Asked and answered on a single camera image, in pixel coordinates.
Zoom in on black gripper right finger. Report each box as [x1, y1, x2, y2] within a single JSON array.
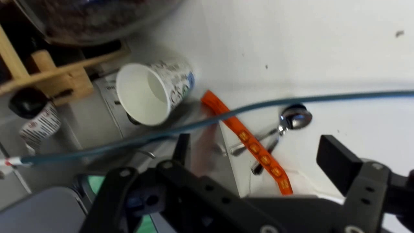
[[316, 134, 414, 233]]

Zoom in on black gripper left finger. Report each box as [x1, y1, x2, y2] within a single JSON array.
[[79, 134, 269, 233]]

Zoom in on small patterned paper cup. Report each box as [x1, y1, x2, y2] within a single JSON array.
[[115, 60, 197, 127]]

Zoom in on white napkin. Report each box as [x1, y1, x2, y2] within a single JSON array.
[[219, 118, 347, 200]]

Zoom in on orange strip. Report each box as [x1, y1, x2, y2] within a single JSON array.
[[199, 90, 295, 197]]

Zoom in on stainless steel container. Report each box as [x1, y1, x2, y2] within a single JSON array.
[[56, 70, 241, 199]]

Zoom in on black capped labelled bottle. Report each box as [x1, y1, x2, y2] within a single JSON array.
[[6, 87, 62, 151]]

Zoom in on wooden rack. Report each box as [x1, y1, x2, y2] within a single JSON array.
[[0, 24, 131, 108]]

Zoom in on glass coffee pot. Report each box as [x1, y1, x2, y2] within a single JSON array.
[[12, 0, 185, 47]]

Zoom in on long power cable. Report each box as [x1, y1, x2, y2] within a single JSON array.
[[0, 90, 414, 170]]

